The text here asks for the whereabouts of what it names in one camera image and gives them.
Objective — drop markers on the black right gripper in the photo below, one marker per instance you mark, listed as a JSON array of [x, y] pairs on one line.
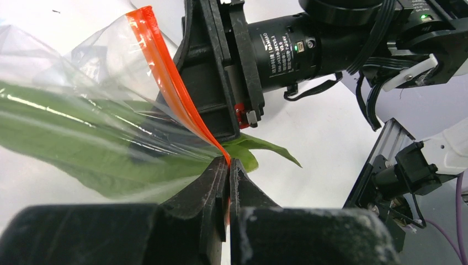
[[228, 64]]

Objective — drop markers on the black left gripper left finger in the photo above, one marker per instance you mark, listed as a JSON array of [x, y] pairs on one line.
[[188, 228]]

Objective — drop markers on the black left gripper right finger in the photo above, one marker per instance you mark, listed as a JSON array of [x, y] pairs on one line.
[[262, 232]]

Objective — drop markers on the green leafy vegetable toy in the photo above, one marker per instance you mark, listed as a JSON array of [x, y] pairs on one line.
[[56, 140]]

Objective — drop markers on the clear orange zip bag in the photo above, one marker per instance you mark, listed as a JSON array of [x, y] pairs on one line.
[[126, 60]]

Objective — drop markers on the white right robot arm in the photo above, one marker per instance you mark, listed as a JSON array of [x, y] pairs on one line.
[[408, 44]]

